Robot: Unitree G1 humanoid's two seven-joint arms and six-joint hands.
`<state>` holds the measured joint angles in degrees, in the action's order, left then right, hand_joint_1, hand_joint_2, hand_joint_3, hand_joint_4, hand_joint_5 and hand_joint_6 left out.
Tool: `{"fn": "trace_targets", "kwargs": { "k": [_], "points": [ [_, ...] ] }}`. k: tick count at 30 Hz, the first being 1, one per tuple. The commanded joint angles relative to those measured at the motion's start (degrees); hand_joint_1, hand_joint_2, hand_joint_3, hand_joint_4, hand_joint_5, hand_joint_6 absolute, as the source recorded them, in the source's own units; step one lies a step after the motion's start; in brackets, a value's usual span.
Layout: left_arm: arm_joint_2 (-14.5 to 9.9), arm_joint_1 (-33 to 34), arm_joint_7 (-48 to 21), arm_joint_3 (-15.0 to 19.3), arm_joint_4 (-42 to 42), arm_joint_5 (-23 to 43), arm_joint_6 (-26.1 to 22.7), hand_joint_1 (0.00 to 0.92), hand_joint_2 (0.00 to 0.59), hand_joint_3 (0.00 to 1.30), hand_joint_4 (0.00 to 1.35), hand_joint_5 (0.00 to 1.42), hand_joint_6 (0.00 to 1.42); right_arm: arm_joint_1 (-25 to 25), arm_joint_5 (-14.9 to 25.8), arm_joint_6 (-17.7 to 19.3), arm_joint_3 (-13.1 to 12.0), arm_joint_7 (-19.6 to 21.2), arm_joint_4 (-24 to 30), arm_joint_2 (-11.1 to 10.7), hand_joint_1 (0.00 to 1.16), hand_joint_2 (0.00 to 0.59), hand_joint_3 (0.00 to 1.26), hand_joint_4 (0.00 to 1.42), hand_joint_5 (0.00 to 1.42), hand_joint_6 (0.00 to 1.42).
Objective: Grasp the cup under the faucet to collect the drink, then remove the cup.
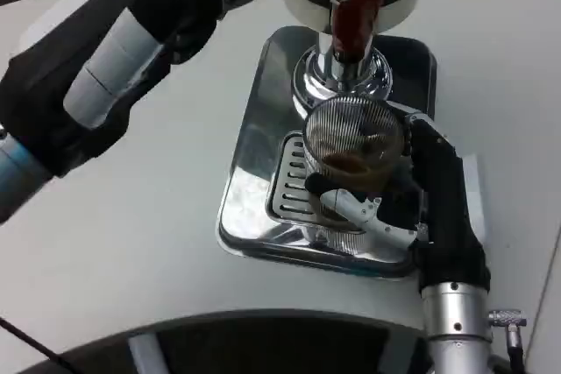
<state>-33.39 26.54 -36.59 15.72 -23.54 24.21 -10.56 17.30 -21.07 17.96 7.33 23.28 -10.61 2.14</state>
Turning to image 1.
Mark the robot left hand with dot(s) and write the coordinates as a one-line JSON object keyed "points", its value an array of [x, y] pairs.
{"points": [[188, 2]]}

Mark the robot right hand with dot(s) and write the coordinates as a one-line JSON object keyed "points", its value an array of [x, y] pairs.
{"points": [[442, 199]]}

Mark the clear ribbed glass cup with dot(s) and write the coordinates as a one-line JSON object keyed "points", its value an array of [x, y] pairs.
{"points": [[350, 129]]}

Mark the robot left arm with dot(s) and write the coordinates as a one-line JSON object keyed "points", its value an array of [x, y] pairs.
{"points": [[109, 67]]}

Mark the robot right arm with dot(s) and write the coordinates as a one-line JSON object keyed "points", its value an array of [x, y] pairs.
{"points": [[456, 330]]}

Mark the slotted steel drip grid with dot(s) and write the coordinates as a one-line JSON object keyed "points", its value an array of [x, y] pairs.
{"points": [[289, 181]]}

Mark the steel drip tray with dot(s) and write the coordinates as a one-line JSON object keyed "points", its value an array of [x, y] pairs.
{"points": [[250, 172]]}

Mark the black robot torso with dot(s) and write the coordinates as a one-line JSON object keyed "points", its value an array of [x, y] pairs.
{"points": [[263, 347]]}

